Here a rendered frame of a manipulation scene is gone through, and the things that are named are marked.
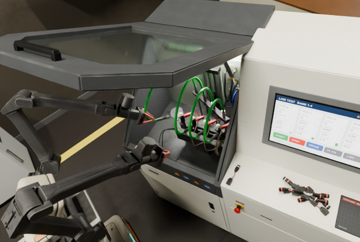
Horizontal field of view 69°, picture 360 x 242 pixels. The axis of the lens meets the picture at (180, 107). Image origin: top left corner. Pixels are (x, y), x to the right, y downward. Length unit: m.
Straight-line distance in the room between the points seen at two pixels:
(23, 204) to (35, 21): 2.49
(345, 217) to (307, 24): 0.91
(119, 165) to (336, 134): 0.89
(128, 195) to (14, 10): 2.11
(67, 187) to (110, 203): 1.79
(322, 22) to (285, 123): 0.54
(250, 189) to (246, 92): 0.50
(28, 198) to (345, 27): 1.45
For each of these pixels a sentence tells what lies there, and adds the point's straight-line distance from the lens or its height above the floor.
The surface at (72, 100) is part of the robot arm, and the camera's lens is 1.34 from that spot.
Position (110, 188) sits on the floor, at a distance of 2.81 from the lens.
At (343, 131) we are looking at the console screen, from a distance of 1.26.
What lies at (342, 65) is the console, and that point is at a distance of 1.16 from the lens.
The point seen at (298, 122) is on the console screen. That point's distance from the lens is 1.26.
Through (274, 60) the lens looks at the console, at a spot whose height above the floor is 1.55.
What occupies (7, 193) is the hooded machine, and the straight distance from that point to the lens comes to 3.30.
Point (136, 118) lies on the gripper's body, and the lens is 1.39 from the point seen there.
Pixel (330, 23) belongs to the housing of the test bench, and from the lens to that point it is 1.50.
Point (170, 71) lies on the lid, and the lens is 0.65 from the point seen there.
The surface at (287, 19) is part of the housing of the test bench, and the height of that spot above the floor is 1.47.
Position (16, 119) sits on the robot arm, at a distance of 1.42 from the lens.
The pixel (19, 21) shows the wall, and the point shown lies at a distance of 3.19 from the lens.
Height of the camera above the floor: 2.30
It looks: 48 degrees down
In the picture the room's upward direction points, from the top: 18 degrees counter-clockwise
